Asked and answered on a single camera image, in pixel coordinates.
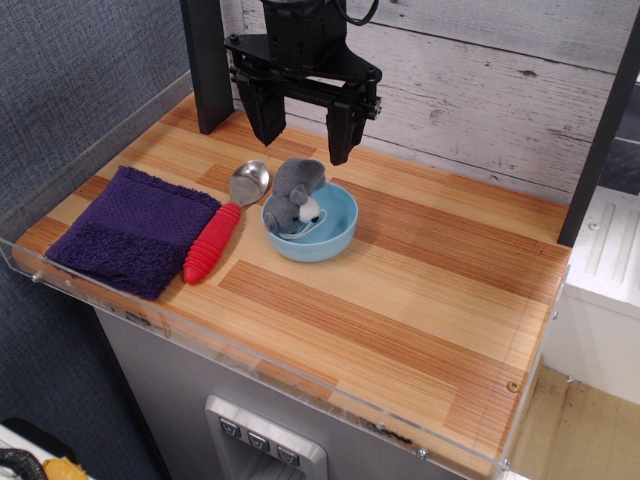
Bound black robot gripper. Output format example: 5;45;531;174
225;1;382;166

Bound grey plush mouse toy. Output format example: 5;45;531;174
263;158;326;235

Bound red handled metal spoon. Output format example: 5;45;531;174
183;160;270;285

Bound light blue bowl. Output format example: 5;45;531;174
266;183;359;263

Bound purple terry cloth towel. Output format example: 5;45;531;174
45;166;221;300

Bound clear acrylic table guard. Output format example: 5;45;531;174
0;69;571;480

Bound grey cabinet with dispenser panel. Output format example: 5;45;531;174
92;305;481;480

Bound white plastic bin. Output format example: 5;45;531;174
542;187;639;404

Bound yellow object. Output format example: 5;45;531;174
43;457;89;480

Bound black left frame post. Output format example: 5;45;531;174
180;0;234;135

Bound black frame post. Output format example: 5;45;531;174
557;12;639;247
180;0;234;135

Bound black right frame post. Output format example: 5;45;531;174
557;12;639;247

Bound black braided hose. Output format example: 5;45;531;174
0;448;49;480

